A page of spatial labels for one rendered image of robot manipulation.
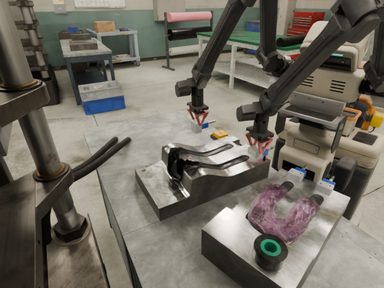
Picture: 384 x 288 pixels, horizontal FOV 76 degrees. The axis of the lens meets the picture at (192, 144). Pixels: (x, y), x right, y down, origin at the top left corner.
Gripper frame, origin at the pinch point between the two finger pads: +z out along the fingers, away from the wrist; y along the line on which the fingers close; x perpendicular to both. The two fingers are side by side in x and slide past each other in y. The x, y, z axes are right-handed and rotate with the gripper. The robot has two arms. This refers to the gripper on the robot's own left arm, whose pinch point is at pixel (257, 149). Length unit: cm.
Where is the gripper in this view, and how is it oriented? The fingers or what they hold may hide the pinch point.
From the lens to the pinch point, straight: 108.8
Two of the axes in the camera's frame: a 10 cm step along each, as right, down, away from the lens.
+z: 0.2, 8.6, 5.1
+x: 8.8, -2.5, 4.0
